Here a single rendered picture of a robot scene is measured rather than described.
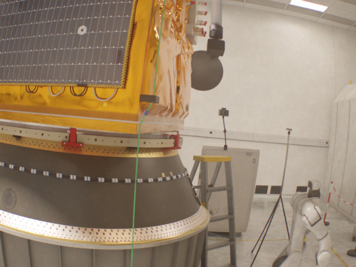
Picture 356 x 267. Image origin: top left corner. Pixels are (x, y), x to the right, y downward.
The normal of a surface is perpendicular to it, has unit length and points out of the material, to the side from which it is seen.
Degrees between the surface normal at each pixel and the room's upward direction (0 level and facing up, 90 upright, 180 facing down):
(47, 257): 90
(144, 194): 62
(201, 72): 90
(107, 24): 90
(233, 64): 90
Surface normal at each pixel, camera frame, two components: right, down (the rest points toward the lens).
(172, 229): 0.60, -0.67
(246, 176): -0.12, 0.00
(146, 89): 0.68, 0.06
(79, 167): 0.36, -0.43
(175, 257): -0.60, -0.04
